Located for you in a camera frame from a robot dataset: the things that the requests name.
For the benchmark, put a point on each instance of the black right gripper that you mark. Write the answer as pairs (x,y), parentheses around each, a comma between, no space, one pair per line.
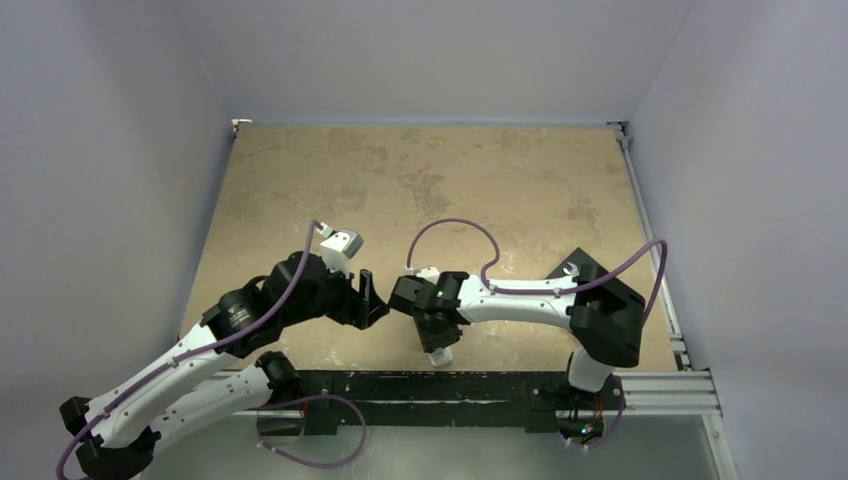
(436,333)

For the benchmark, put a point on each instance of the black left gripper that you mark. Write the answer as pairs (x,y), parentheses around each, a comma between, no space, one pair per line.
(361,307)

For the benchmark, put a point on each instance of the white remote control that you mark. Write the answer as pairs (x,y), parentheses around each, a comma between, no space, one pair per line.
(440,357)

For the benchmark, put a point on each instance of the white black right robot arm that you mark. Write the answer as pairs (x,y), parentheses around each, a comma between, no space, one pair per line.
(603,315)

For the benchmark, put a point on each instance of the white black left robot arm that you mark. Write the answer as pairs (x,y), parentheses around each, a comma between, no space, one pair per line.
(220,366)

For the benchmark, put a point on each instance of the silver open-end wrench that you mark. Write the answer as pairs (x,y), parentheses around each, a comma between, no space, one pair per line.
(571,269)

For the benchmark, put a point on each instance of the black foam block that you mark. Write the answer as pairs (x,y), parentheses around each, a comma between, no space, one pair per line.
(576,262)

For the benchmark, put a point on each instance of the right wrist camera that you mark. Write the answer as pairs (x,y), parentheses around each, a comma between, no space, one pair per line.
(430,273)

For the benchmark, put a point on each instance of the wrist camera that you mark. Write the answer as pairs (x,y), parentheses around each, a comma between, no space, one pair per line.
(338,248)
(430,273)

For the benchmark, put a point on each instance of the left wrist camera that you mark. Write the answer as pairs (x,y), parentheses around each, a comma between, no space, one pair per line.
(338,248)

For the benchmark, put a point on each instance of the aluminium frame base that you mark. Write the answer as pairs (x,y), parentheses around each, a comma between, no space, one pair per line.
(670,394)

